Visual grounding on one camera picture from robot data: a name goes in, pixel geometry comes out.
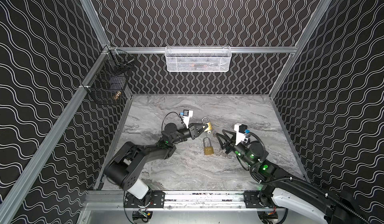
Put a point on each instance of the white mesh wall basket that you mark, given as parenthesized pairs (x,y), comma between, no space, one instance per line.
(198,58)

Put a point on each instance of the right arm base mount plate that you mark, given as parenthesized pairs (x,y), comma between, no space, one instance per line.
(252,200)

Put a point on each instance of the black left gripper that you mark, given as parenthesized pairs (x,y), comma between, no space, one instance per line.
(192,131)

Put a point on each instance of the black wire wall basket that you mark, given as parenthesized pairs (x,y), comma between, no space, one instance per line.
(108,86)

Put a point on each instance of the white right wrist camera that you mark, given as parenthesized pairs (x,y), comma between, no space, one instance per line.
(241,133)

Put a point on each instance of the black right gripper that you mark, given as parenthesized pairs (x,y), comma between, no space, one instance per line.
(231,144)

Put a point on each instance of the small brass padlock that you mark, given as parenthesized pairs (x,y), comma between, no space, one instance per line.
(206,122)

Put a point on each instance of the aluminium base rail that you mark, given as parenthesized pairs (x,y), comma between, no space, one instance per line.
(196,201)

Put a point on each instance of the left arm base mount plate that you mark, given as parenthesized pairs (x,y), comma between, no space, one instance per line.
(153,199)

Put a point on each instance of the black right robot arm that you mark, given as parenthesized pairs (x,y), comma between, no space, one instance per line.
(283,190)

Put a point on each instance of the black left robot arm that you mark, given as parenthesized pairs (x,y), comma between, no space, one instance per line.
(127,164)

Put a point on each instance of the long shackle brass padlock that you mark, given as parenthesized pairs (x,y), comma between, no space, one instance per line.
(207,146)

